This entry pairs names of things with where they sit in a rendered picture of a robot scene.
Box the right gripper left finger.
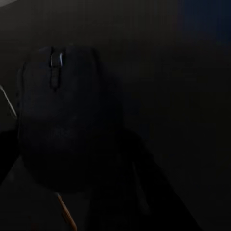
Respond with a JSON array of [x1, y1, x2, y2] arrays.
[[0, 129, 20, 185]]

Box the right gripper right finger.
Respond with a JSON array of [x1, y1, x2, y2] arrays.
[[120, 128, 202, 231]]

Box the mouse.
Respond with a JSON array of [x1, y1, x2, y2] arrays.
[[15, 43, 125, 193]]

